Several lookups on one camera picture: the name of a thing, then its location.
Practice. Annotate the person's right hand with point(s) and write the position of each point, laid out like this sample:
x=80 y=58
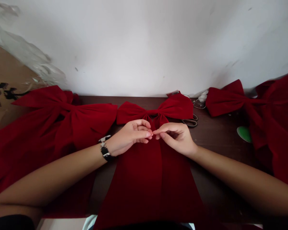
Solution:
x=182 y=141

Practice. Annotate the person's left hand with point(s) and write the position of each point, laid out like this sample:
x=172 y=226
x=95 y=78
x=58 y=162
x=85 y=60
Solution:
x=124 y=139

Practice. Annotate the small red velvet bow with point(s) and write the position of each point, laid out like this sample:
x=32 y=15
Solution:
x=144 y=182

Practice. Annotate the red fabric scrap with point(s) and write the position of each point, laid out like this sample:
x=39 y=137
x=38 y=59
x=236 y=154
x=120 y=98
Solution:
x=173 y=93

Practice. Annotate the small white bottle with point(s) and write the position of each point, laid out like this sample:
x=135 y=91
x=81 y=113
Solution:
x=203 y=95

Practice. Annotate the green oval object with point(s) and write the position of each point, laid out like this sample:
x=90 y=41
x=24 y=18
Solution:
x=244 y=134

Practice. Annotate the pile of large red bows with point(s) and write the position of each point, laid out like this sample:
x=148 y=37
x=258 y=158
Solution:
x=50 y=124

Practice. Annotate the large red velvet bow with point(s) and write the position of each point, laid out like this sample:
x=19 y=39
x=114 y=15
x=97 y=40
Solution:
x=273 y=124

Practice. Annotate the clear plastic wrap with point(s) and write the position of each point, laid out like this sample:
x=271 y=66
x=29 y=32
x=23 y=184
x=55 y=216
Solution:
x=26 y=52

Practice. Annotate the brown cardboard box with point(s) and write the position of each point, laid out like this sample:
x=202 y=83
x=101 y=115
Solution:
x=7 y=79

